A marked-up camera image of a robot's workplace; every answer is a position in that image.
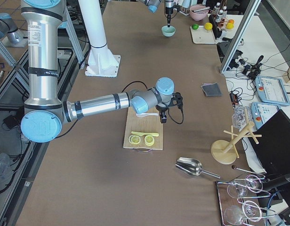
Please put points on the bottle carrier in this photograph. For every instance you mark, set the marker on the bottle carrier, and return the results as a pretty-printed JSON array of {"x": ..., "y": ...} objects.
[{"x": 217, "y": 19}]

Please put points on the aluminium frame post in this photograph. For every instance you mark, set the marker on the aluminium frame post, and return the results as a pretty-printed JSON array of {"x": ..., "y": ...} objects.
[{"x": 246, "y": 19}]

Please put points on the green lime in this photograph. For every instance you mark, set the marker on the green lime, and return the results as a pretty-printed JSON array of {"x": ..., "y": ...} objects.
[{"x": 195, "y": 26}]

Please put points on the green ceramic bowl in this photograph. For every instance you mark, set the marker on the green ceramic bowl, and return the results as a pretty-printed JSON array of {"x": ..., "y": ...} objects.
[{"x": 168, "y": 31}]

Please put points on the wooden mug tree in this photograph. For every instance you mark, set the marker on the wooden mug tree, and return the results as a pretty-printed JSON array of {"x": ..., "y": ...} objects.
[{"x": 225, "y": 152}]

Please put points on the wine glass rack tray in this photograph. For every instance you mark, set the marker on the wine glass rack tray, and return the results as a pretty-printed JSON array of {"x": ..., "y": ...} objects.
[{"x": 238, "y": 201}]

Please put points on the grey folded cloth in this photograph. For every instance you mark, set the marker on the grey folded cloth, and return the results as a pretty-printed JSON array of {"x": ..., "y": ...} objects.
[{"x": 211, "y": 90}]

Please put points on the black monitor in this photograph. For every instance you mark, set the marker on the black monitor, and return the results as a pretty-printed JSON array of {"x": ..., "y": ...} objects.
[{"x": 273, "y": 150}]

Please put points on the teach pendant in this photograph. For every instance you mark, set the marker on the teach pendant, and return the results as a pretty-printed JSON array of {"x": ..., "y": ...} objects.
[
  {"x": 262, "y": 112},
  {"x": 271, "y": 90}
]

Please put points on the beige tray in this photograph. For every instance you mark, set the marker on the beige tray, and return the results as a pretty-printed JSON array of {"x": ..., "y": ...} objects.
[{"x": 202, "y": 36}]

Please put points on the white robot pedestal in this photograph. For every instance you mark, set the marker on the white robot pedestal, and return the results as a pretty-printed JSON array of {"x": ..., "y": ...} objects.
[{"x": 101, "y": 62}]

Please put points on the upper teach pendant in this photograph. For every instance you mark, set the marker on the upper teach pendant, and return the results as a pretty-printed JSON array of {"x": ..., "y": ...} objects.
[{"x": 271, "y": 90}]

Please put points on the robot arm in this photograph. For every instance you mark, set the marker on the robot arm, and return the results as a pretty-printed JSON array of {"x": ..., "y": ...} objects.
[
  {"x": 44, "y": 112},
  {"x": 153, "y": 5}
]

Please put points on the upper wine glass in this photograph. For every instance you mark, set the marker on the upper wine glass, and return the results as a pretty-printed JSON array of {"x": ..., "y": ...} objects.
[{"x": 246, "y": 187}]

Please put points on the lemon slice near blade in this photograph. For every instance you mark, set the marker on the lemon slice near blade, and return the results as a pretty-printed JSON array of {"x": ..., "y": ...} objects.
[{"x": 134, "y": 139}]

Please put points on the yellow plastic knife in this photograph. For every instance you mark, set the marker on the yellow plastic knife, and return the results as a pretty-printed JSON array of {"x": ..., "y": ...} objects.
[{"x": 154, "y": 134}]

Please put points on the yellow lemon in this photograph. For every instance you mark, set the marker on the yellow lemon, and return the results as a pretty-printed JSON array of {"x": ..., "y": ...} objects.
[{"x": 208, "y": 26}]

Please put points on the white ceramic spoon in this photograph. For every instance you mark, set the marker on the white ceramic spoon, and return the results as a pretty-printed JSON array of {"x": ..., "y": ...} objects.
[{"x": 146, "y": 114}]

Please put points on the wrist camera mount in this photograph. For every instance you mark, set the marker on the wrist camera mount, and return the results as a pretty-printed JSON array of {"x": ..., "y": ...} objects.
[{"x": 177, "y": 100}]

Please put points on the lower wine glass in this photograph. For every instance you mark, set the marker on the lower wine glass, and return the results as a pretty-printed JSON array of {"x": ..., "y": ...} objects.
[{"x": 246, "y": 214}]

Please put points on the steel scoop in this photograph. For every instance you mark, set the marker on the steel scoop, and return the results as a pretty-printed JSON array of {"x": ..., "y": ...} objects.
[{"x": 193, "y": 167}]

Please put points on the bamboo cutting board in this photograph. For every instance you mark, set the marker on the bamboo cutting board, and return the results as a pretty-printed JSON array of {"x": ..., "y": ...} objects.
[{"x": 148, "y": 124}]

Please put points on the lemon slice near handle end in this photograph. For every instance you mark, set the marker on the lemon slice near handle end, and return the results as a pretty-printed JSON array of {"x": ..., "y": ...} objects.
[{"x": 149, "y": 140}]

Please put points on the clear plastic container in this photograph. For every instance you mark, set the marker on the clear plastic container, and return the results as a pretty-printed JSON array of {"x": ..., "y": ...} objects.
[{"x": 241, "y": 117}]

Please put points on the pink bowl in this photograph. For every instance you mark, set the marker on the pink bowl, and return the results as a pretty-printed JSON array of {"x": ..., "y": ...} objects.
[{"x": 198, "y": 12}]

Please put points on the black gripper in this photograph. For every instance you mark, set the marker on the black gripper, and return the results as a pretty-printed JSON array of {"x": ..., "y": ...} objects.
[
  {"x": 168, "y": 10},
  {"x": 162, "y": 110}
]

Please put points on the lower teach pendant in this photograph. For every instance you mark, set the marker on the lower teach pendant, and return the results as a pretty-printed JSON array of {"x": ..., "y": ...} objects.
[{"x": 262, "y": 112}]

